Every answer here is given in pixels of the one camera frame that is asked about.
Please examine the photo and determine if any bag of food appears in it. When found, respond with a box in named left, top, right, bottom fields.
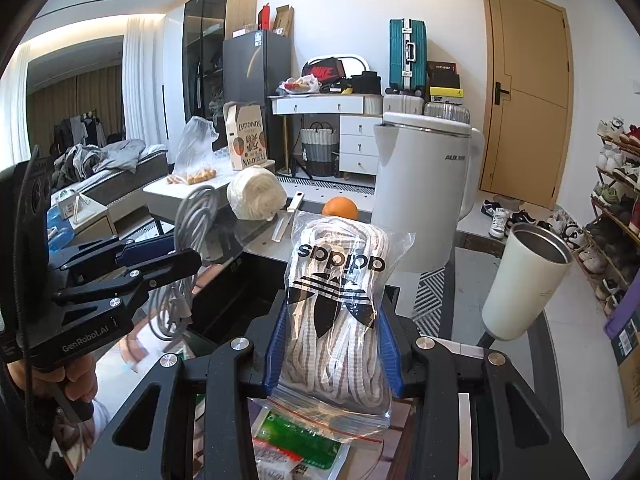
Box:
left=279, top=74, right=321, bottom=95

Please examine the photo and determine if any shoe rack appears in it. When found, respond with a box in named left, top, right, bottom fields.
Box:
left=570, top=117, right=640, bottom=313

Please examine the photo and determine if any white suitcase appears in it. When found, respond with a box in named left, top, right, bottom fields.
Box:
left=383, top=94, right=426, bottom=115

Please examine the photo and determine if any white electric kettle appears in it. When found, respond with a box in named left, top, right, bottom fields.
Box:
left=370, top=111, right=485, bottom=273

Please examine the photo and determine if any white vanity desk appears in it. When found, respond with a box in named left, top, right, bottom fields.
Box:
left=270, top=92, right=383, bottom=178

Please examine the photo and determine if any grey cable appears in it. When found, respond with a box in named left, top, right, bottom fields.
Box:
left=147, top=185, right=221, bottom=343

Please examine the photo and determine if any clothes rack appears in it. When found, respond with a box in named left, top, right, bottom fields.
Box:
left=50, top=110, right=108, bottom=156

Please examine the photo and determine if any teal suitcase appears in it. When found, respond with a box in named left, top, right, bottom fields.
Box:
left=389, top=19, right=428, bottom=92

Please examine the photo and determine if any clear plastic snack bag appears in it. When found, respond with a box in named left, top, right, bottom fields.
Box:
left=167, top=116, right=221, bottom=186

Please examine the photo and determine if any cream tumbler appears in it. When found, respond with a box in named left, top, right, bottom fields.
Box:
left=481, top=222, right=573, bottom=341

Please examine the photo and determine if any printed carton box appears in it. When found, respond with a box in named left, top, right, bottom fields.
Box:
left=222, top=101, right=268, bottom=171

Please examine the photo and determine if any grey jacket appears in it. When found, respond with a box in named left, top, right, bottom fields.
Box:
left=92, top=139, right=147, bottom=172

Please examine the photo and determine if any orange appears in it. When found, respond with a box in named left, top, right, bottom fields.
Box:
left=321, top=197, right=360, bottom=222

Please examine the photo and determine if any white side table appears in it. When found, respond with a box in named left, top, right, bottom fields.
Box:
left=142, top=160, right=281, bottom=231

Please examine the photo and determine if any white plush toy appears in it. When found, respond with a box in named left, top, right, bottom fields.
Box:
left=226, top=166, right=288, bottom=222

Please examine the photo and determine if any green medicine packet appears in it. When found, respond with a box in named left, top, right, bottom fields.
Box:
left=257, top=406, right=351, bottom=476

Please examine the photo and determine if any purple folder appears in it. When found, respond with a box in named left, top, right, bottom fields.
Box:
left=602, top=280, right=640, bottom=341

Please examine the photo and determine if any white plastic tool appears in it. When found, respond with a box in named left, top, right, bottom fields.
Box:
left=270, top=192, right=305, bottom=243

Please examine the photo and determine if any person's left hand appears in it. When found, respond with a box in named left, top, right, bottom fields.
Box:
left=7, top=352, right=99, bottom=416

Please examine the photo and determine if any bag of white shoelaces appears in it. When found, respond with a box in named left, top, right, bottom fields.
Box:
left=267, top=209, right=418, bottom=443

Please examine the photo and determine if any brown cardboard box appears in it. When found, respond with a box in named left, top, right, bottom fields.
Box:
left=612, top=320, right=640, bottom=403

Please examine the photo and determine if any black cardboard box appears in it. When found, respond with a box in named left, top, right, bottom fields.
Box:
left=187, top=247, right=401, bottom=358

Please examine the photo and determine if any open cardboard box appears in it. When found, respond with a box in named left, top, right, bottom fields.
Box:
left=273, top=5, right=295, bottom=37

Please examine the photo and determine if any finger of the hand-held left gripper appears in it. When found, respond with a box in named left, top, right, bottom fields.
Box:
left=52, top=249, right=202, bottom=311
left=47, top=232, right=176, bottom=273

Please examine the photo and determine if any woven basket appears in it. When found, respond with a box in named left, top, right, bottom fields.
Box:
left=299, top=121, right=341, bottom=178

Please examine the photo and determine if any black mini fridge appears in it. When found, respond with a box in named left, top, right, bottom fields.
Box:
left=222, top=30, right=293, bottom=161

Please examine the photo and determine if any white nightstand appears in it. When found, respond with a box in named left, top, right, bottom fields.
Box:
left=50, top=190, right=118, bottom=241

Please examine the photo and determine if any bed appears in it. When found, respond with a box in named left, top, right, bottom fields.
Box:
left=50, top=142, right=171, bottom=231

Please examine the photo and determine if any silver suitcase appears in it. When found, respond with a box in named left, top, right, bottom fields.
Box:
left=424, top=101, right=472, bottom=123

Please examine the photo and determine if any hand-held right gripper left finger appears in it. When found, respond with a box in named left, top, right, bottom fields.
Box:
left=75, top=287, right=293, bottom=480

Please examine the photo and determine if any black bag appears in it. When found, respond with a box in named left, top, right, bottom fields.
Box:
left=350, top=73, right=383, bottom=95

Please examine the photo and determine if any black white sneaker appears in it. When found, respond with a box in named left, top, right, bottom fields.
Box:
left=487, top=207, right=511, bottom=238

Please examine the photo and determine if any red shoe box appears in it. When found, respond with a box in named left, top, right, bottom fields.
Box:
left=301, top=57, right=346, bottom=81

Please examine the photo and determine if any white curtain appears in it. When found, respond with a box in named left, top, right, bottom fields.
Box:
left=122, top=15, right=166, bottom=146

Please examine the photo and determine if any dark glass wardrobe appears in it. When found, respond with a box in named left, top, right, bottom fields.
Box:
left=182, top=0, right=258, bottom=126

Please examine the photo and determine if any wooden door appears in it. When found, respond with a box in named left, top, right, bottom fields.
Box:
left=479, top=0, right=573, bottom=211

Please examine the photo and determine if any white red packet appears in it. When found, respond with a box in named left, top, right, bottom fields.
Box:
left=252, top=437, right=306, bottom=480

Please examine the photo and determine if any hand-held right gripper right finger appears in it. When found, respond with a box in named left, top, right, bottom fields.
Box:
left=377, top=304, right=591, bottom=480

